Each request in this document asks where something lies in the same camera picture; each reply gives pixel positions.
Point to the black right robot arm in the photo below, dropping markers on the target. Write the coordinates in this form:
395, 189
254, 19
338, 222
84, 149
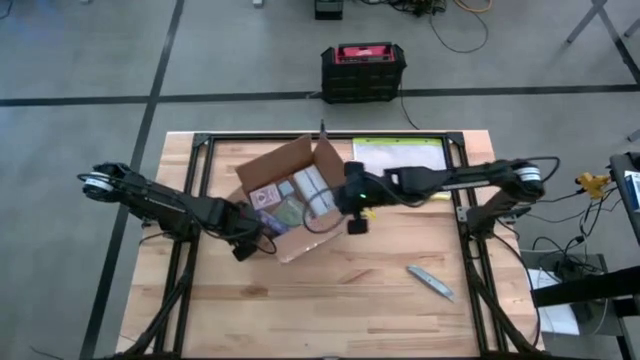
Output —
450, 177

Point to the black side cart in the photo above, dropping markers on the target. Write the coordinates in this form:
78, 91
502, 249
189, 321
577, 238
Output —
590, 287

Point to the grey table legs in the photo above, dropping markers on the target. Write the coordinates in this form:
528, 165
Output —
607, 22

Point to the white and teal flat pack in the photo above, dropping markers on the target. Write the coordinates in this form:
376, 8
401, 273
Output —
312, 187

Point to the yellow connector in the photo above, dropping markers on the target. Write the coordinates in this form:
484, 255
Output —
592, 184

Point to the small light blue block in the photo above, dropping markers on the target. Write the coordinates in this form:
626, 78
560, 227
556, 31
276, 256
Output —
286, 188

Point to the white paper sheet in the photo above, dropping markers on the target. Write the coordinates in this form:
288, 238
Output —
555, 320

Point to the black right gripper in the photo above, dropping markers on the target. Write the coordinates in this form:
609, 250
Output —
360, 192

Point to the purple blue packet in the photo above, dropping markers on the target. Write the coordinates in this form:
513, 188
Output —
272, 224

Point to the green packet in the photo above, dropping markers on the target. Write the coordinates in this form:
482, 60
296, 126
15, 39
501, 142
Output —
290, 212

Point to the blue and white box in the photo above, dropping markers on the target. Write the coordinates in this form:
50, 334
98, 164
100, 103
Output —
634, 192

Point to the brown cardboard box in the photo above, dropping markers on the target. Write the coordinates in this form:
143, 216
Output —
280, 162

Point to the small black post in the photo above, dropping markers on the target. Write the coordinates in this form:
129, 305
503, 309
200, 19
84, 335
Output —
323, 129

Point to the pink card pack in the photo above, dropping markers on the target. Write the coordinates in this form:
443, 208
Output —
265, 197

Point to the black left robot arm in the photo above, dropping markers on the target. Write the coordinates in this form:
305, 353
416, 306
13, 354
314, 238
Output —
160, 205

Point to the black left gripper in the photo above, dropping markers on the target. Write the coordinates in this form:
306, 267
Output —
242, 225

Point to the mesh pouch with yellow trim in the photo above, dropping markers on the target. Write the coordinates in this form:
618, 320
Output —
400, 152

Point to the grey metal utility knife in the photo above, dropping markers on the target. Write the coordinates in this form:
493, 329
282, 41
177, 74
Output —
430, 282

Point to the small black floor box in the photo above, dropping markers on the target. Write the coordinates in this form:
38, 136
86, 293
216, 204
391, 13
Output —
329, 10

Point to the black metal rig frame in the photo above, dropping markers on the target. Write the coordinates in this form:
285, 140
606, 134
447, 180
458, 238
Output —
250, 136

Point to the black and red toolbox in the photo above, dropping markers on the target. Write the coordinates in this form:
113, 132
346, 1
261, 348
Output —
362, 80

